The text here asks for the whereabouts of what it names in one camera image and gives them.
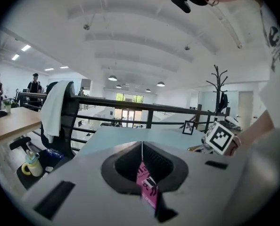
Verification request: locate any black office chair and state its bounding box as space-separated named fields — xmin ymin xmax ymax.
xmin=9 ymin=81 xmax=81 ymax=191

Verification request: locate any black head camera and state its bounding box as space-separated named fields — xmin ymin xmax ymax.
xmin=169 ymin=0 xmax=192 ymax=14

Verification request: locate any black metal railing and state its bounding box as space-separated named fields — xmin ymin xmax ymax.
xmin=17 ymin=92 xmax=231 ymax=151

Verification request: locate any black coat rack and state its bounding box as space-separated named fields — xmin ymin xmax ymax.
xmin=206 ymin=65 xmax=229 ymax=127

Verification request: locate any yellow handled cup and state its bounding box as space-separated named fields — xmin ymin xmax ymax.
xmin=21 ymin=149 xmax=44 ymax=178

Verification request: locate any black picture frame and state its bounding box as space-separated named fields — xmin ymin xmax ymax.
xmin=182 ymin=120 xmax=195 ymax=136

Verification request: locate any pink book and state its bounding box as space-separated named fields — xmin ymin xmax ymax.
xmin=136 ymin=161 xmax=160 ymax=215

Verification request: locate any blue packet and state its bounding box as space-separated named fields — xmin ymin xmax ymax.
xmin=45 ymin=148 xmax=65 ymax=159

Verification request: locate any wooden desk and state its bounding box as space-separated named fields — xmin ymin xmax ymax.
xmin=0 ymin=106 xmax=43 ymax=146

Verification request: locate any person's right forearm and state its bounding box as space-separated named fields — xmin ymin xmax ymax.
xmin=224 ymin=108 xmax=276 ymax=157

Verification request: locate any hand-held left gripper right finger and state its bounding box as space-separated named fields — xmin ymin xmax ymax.
xmin=143 ymin=140 xmax=249 ymax=226

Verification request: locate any white device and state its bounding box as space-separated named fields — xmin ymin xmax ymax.
xmin=224 ymin=116 xmax=240 ymax=127

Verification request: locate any person's printed white shirt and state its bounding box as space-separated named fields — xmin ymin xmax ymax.
xmin=234 ymin=0 xmax=280 ymax=226

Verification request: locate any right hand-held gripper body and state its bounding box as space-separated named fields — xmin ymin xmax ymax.
xmin=201 ymin=121 xmax=235 ymax=156

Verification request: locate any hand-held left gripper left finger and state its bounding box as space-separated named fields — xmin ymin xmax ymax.
xmin=22 ymin=140 xmax=155 ymax=226

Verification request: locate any white cloth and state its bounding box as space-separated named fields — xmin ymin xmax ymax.
xmin=39 ymin=80 xmax=74 ymax=144

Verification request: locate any black bag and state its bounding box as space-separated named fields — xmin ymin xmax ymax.
xmin=218 ymin=91 xmax=229 ymax=113

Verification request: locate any small potted plant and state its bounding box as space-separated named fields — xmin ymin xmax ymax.
xmin=3 ymin=99 xmax=18 ymax=114

